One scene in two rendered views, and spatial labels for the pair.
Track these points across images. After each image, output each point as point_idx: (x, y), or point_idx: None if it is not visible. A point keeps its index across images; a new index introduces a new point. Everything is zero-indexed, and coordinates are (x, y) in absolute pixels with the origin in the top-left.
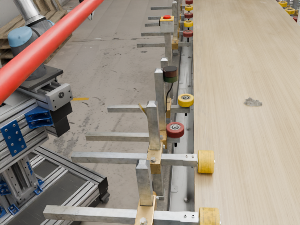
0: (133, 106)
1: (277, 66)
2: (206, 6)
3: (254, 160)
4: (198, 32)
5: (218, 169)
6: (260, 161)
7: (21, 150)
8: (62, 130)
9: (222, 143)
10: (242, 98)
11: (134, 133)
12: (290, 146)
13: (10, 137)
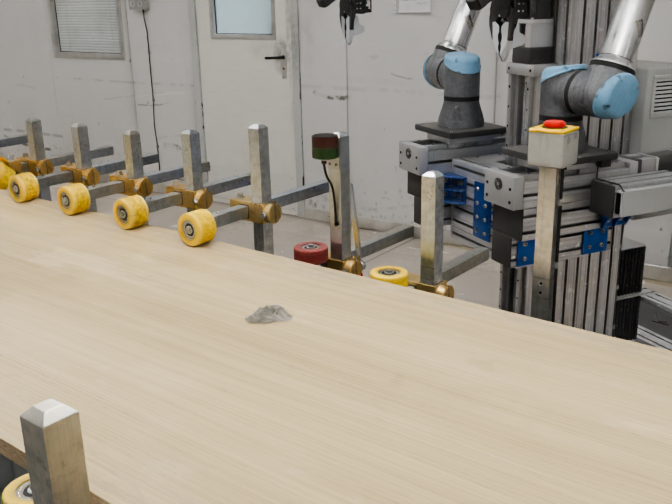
0: (453, 261)
1: (383, 430)
2: None
3: (153, 267)
4: None
5: (184, 248)
6: (145, 269)
7: (481, 237)
8: (499, 254)
9: (219, 262)
10: (302, 315)
11: (361, 245)
12: (122, 295)
13: (476, 203)
